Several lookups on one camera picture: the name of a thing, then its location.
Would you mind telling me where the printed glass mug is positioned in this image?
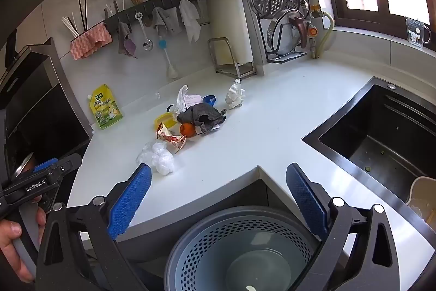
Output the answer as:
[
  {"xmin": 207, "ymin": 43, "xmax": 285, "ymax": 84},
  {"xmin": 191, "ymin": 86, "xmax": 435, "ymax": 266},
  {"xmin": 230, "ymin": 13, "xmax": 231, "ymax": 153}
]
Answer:
[{"xmin": 405, "ymin": 16, "xmax": 431, "ymax": 48}]

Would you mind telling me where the black wire lid rack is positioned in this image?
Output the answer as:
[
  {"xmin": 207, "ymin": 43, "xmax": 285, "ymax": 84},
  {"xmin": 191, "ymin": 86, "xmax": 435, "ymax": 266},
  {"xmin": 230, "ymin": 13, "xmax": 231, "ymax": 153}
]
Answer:
[{"xmin": 255, "ymin": 0, "xmax": 309, "ymax": 64}]

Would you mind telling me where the steel spoon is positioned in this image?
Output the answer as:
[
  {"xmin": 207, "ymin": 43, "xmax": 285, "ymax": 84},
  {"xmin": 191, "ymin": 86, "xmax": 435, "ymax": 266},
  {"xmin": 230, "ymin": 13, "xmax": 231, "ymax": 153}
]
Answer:
[{"xmin": 135, "ymin": 12, "xmax": 154, "ymax": 51}]

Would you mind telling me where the yellow plastic lid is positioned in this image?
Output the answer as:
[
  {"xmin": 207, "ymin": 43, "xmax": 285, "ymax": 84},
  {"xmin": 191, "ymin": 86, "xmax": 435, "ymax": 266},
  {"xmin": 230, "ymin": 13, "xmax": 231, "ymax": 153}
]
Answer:
[{"xmin": 154, "ymin": 111, "xmax": 179, "ymax": 132}]

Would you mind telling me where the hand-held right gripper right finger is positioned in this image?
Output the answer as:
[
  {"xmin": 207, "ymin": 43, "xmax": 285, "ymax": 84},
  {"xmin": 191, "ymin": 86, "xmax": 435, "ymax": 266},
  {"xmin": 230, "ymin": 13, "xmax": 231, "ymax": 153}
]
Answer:
[{"xmin": 285, "ymin": 162, "xmax": 414, "ymax": 291}]

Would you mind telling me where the light grey dishcloth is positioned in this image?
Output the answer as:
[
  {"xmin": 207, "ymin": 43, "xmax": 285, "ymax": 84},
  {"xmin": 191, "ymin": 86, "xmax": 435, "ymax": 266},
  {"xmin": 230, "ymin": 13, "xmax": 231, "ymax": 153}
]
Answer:
[{"xmin": 152, "ymin": 6, "xmax": 181, "ymax": 37}]

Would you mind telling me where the yellowish gas hose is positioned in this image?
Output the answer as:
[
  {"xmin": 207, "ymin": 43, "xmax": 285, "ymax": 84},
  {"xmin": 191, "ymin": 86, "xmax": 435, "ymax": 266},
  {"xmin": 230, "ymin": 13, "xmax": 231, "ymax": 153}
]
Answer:
[{"xmin": 308, "ymin": 5, "xmax": 334, "ymax": 60}]

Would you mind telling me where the brown curved handle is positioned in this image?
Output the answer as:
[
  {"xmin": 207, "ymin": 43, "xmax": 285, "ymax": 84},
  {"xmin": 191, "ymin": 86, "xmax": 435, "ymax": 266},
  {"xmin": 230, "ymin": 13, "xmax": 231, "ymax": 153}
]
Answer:
[{"xmin": 289, "ymin": 16, "xmax": 307, "ymax": 48}]

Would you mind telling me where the bundle of white chopsticks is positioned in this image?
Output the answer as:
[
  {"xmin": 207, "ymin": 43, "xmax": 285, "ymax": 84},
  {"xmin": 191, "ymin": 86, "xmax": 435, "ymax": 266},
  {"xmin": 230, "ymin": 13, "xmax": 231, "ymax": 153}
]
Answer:
[{"xmin": 61, "ymin": 16, "xmax": 80, "ymax": 39}]

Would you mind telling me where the dark wall hook rail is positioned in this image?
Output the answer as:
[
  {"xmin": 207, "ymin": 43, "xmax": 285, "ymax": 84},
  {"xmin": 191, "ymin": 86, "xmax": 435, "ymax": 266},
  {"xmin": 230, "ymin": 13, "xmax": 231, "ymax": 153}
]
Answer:
[{"xmin": 103, "ymin": 0, "xmax": 205, "ymax": 31}]

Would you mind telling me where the orange mandarin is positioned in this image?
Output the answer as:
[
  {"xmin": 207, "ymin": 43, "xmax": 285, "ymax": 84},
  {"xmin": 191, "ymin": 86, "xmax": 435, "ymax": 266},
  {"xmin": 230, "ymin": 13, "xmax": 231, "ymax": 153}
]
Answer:
[{"xmin": 179, "ymin": 122, "xmax": 196, "ymax": 138}]

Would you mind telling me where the pink wavy sponge cloth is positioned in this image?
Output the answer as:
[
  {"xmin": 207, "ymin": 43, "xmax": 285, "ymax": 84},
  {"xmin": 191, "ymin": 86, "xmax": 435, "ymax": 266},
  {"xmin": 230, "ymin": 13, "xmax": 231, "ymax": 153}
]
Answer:
[{"xmin": 70, "ymin": 22, "xmax": 113, "ymax": 61}]

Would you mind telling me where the white grid paper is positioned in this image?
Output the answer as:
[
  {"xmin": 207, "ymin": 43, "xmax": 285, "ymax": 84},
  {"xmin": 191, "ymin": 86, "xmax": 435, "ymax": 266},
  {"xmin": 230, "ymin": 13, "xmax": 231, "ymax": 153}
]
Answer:
[{"xmin": 225, "ymin": 79, "xmax": 246, "ymax": 110}]

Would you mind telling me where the person's left hand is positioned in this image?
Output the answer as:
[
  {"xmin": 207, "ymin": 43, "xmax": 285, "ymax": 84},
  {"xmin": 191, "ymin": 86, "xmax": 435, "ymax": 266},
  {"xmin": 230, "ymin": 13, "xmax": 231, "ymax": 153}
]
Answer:
[{"xmin": 0, "ymin": 199, "xmax": 46, "ymax": 283}]

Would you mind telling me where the white cutting board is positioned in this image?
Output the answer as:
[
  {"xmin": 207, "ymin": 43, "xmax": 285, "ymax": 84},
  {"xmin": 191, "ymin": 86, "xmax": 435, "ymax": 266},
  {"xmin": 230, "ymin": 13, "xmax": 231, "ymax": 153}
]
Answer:
[{"xmin": 204, "ymin": 0, "xmax": 254, "ymax": 77}]

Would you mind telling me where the white plastic bag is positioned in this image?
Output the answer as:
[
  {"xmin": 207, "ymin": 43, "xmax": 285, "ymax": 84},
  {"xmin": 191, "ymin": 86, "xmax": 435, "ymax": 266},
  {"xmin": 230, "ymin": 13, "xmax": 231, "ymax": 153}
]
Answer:
[{"xmin": 135, "ymin": 140, "xmax": 176, "ymax": 175}]

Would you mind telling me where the white tissue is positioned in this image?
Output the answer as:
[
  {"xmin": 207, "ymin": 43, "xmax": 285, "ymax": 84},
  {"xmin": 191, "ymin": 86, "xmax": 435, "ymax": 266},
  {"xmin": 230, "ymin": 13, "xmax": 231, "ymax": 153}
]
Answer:
[{"xmin": 174, "ymin": 84, "xmax": 189, "ymax": 114}]

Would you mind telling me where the black kitchen sink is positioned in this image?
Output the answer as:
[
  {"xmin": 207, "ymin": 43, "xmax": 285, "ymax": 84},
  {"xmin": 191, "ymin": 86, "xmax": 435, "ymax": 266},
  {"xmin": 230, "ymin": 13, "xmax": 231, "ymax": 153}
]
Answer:
[{"xmin": 301, "ymin": 76, "xmax": 436, "ymax": 230}]

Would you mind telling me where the steel cutting board rack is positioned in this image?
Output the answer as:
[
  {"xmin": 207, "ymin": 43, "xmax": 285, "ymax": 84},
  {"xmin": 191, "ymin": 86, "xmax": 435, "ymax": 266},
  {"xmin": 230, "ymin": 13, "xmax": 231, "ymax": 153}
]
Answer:
[{"xmin": 208, "ymin": 37, "xmax": 257, "ymax": 78}]

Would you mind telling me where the dark grey rag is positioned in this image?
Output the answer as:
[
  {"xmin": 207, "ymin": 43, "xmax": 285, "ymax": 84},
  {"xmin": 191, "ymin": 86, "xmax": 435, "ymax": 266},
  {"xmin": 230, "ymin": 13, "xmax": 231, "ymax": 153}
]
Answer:
[{"xmin": 176, "ymin": 103, "xmax": 228, "ymax": 135}]

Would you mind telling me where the purple grey dishcloth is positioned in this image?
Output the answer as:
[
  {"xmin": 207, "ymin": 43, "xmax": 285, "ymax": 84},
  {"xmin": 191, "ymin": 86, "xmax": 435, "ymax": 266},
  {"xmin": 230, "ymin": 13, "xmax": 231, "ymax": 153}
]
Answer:
[{"xmin": 117, "ymin": 22, "xmax": 138, "ymax": 59}]

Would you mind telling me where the white paper receipt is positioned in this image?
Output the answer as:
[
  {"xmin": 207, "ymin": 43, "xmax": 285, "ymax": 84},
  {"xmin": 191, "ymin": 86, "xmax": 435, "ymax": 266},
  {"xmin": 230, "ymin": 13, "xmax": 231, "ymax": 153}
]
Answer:
[{"xmin": 184, "ymin": 94, "xmax": 203, "ymax": 111}]

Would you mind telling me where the grey perforated waste basket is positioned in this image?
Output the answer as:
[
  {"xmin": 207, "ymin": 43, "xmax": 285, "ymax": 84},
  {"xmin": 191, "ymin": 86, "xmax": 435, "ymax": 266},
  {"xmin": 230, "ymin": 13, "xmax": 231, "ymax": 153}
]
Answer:
[{"xmin": 163, "ymin": 206, "xmax": 329, "ymax": 291}]

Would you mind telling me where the white bottle brush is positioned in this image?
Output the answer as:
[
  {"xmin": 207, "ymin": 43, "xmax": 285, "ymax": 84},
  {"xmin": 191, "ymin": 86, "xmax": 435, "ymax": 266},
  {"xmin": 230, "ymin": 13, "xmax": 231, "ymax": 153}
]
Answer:
[{"xmin": 157, "ymin": 35, "xmax": 179, "ymax": 79}]

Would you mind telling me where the black stove hood appliance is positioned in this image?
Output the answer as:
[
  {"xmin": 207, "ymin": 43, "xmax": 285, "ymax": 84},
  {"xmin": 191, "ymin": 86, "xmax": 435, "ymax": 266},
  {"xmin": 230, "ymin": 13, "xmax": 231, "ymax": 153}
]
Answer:
[{"xmin": 0, "ymin": 28, "xmax": 94, "ymax": 210}]

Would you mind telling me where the red white crushed carton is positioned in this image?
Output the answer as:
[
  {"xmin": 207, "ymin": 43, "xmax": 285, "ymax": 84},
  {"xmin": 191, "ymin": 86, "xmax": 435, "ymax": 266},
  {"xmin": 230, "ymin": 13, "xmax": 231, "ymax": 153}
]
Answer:
[{"xmin": 156, "ymin": 123, "xmax": 188, "ymax": 153}]

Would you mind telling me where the glass pot lid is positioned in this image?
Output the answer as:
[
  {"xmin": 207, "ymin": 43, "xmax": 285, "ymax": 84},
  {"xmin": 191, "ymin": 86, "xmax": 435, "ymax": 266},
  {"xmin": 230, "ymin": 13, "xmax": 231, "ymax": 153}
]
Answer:
[{"xmin": 266, "ymin": 10, "xmax": 310, "ymax": 56}]

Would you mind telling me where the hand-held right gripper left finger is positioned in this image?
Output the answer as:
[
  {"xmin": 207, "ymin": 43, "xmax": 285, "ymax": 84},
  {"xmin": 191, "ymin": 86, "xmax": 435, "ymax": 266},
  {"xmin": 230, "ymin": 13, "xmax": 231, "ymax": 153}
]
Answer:
[{"xmin": 36, "ymin": 163, "xmax": 152, "ymax": 291}]

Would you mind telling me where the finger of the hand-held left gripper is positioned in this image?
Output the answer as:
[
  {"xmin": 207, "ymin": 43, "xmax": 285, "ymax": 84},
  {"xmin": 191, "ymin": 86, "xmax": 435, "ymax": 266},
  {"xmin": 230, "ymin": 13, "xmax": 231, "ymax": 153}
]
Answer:
[
  {"xmin": 32, "ymin": 154, "xmax": 83, "ymax": 207},
  {"xmin": 33, "ymin": 157, "xmax": 59, "ymax": 173}
]

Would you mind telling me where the beige plastic container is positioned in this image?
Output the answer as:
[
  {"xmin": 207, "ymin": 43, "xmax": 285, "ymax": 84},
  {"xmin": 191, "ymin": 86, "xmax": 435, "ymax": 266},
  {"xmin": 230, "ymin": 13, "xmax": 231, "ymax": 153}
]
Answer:
[{"xmin": 405, "ymin": 176, "xmax": 436, "ymax": 221}]

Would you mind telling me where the white dishcloth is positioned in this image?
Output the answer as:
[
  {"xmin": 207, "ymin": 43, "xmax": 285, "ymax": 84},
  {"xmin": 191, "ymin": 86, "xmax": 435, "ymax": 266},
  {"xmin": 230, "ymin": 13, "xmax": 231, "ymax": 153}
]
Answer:
[{"xmin": 179, "ymin": 0, "xmax": 202, "ymax": 43}]

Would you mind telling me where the yellow green detergent pouch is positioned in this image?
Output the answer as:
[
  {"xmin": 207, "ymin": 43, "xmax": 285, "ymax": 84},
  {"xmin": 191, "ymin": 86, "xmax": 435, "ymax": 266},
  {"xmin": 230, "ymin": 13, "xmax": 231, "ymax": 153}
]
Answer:
[{"xmin": 87, "ymin": 84, "xmax": 124, "ymax": 131}]

